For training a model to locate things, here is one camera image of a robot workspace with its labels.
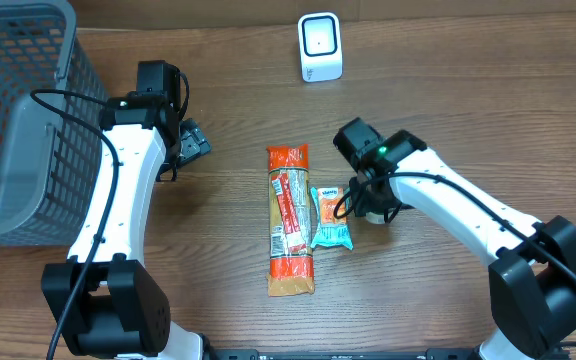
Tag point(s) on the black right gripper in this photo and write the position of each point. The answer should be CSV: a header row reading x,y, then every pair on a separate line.
x,y
361,204

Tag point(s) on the green capped bottle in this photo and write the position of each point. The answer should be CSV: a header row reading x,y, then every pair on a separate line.
x,y
374,218

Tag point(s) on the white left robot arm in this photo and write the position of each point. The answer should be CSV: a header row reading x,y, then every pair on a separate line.
x,y
105,303

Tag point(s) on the white barcode scanner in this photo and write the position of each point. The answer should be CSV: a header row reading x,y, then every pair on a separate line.
x,y
320,47

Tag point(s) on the teal snack packet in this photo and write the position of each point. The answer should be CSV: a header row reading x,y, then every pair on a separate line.
x,y
330,231

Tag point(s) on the grey plastic mesh basket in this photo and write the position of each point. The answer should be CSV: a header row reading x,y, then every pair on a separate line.
x,y
48,165

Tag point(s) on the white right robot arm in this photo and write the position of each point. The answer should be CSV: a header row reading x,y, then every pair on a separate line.
x,y
531,264

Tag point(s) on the long orange spaghetti packet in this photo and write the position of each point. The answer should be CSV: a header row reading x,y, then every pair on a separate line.
x,y
291,269

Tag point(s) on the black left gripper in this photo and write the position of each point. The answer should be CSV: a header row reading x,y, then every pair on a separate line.
x,y
194,143

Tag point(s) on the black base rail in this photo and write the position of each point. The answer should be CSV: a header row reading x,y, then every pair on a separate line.
x,y
429,354

